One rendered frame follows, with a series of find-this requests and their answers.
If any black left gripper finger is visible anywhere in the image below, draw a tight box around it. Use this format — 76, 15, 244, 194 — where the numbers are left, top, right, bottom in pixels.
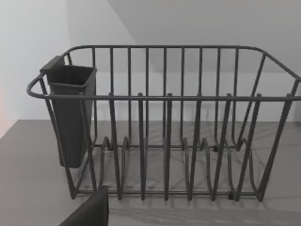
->
58, 185, 110, 226

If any dark grey wire dish rack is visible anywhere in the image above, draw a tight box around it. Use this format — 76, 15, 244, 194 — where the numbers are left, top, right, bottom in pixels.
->
26, 45, 301, 202

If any dark grey cutlery holder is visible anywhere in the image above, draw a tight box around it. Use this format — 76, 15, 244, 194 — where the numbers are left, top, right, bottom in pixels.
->
40, 55, 97, 169

